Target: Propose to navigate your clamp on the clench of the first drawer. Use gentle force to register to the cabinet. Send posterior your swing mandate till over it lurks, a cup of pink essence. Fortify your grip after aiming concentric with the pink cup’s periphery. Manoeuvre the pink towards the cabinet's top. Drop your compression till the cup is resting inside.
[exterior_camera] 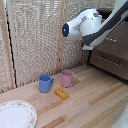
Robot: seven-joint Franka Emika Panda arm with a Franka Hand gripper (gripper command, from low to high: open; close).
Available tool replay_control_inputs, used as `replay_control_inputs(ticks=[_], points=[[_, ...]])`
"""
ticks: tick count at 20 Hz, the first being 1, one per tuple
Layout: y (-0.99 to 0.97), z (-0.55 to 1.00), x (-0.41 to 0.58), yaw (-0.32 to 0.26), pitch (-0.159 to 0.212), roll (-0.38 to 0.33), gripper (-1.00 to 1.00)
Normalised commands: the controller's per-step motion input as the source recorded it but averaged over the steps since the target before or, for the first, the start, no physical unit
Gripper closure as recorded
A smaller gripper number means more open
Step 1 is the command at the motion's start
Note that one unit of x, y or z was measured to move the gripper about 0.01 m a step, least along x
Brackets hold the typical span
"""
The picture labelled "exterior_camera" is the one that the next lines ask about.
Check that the pink mug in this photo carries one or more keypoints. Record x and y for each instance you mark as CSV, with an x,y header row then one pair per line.
x,y
68,79

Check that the brown wooden cabinet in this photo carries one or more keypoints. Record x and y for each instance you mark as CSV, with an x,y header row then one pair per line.
x,y
118,48

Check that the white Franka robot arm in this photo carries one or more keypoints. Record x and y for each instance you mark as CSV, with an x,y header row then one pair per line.
x,y
93,26

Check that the dark-framed drawer cabinet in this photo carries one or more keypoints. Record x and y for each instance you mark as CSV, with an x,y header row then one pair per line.
x,y
90,58

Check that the brown fabric-front drawer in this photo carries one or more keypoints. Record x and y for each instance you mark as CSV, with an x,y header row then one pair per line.
x,y
110,70

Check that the blue mug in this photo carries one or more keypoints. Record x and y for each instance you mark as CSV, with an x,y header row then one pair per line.
x,y
44,84

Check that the yellow rectangular block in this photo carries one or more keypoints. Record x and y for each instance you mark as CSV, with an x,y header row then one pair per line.
x,y
61,93

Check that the white floral-rim plate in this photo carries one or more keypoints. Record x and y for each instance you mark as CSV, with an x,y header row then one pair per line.
x,y
16,115

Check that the light grey blurry object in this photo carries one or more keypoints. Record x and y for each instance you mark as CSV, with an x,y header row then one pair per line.
x,y
121,118

